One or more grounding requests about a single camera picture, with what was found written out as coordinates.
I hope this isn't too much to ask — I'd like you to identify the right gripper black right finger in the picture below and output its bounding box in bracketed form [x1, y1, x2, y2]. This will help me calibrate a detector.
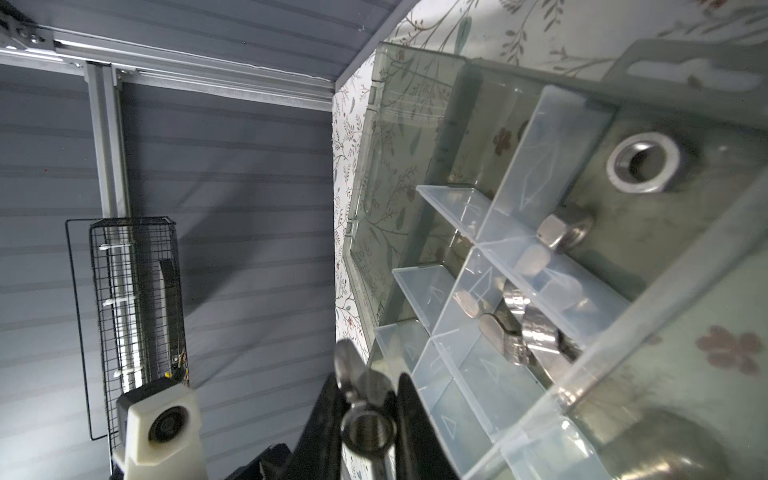
[394, 373, 459, 480]

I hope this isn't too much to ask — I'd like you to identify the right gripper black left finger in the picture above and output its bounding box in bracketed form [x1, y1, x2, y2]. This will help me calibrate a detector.
[281, 373, 350, 480]

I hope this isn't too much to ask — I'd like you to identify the green compartment organizer box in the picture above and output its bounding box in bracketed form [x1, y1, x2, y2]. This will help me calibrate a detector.
[344, 40, 767, 479]

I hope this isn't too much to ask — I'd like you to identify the silver hex bolt in box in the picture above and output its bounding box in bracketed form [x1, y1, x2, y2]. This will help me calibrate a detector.
[536, 208, 594, 253]

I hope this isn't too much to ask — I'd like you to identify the silver hex nut in box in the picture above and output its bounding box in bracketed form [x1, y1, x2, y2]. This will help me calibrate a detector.
[605, 132, 685, 194]

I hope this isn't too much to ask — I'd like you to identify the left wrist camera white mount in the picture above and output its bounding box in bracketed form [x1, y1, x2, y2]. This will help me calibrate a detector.
[112, 377, 208, 480]

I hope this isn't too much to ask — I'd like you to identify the black wire mesh basket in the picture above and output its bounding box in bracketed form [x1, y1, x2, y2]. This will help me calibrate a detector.
[82, 216, 189, 449]

